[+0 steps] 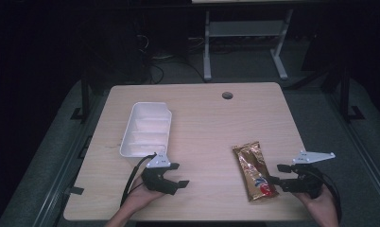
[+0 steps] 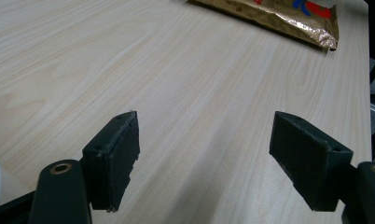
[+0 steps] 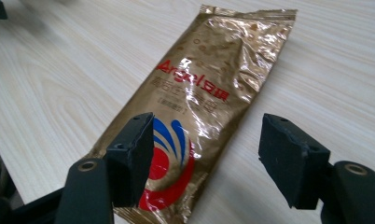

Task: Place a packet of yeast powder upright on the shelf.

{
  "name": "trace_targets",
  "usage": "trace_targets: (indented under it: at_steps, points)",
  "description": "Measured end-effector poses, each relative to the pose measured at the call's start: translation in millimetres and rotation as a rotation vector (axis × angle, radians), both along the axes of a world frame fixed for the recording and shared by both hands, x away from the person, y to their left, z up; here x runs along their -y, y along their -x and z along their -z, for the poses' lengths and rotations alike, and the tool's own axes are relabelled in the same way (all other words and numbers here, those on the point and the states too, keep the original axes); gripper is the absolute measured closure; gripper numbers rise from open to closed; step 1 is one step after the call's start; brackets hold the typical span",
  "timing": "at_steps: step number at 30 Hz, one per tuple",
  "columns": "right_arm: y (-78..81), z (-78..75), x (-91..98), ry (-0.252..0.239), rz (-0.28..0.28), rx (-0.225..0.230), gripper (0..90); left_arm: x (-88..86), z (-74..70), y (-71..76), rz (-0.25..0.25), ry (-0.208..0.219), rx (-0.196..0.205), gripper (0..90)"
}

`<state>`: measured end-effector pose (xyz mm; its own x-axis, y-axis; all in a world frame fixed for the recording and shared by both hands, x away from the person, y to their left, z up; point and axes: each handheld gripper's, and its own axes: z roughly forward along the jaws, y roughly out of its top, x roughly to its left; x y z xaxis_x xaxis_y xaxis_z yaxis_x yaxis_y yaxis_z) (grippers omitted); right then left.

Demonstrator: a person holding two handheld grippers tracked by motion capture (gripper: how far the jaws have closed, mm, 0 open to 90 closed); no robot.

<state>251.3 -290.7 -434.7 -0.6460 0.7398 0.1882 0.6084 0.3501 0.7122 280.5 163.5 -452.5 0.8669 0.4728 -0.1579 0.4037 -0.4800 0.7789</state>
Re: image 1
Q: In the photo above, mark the black table edge bracket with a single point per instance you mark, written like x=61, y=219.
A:
x=75, y=190

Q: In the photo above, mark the white metal desk frame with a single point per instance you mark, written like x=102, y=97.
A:
x=207, y=47

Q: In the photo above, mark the person's right hand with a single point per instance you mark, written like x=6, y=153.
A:
x=320, y=205

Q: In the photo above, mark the person's left hand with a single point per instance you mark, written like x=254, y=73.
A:
x=141, y=197

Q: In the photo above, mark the gold snack packet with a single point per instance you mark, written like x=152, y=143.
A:
x=253, y=171

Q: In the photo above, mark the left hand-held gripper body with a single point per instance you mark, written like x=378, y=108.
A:
x=158, y=183

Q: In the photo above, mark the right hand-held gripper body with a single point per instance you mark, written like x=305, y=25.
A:
x=304, y=181

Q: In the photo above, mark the grey table grommet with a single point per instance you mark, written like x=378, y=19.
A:
x=227, y=95

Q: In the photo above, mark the black metal stand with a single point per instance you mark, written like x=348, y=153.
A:
x=345, y=94
x=84, y=101

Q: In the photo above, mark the white plastic tray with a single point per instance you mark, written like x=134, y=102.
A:
x=147, y=129

